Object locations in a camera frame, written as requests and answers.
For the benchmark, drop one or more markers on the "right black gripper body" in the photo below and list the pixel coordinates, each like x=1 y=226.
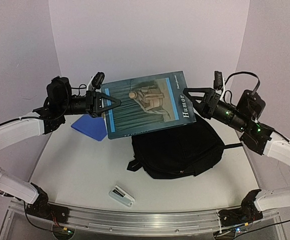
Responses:
x=212 y=100

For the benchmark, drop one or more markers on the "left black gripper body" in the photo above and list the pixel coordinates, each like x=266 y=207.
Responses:
x=87 y=107

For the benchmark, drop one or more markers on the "dark blue hardcover book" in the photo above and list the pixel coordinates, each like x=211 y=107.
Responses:
x=148 y=104

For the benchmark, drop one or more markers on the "black student backpack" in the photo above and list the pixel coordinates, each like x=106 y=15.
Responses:
x=178 y=152

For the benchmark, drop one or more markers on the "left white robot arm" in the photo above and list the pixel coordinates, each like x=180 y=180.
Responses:
x=17 y=130

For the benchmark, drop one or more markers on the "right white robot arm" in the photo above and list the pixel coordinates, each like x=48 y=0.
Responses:
x=256 y=136

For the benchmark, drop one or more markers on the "blue notebook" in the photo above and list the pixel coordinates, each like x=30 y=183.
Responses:
x=93 y=127

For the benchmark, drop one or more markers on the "white stapler box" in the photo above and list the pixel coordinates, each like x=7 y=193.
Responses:
x=121 y=196

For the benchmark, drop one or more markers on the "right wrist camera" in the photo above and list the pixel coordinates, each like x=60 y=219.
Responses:
x=250 y=105

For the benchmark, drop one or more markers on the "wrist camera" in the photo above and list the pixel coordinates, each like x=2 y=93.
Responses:
x=250 y=105
x=42 y=111

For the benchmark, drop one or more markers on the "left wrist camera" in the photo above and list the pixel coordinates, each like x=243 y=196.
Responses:
x=42 y=111

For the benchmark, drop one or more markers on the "aluminium mounting rail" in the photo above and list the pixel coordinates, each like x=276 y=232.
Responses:
x=145 y=224

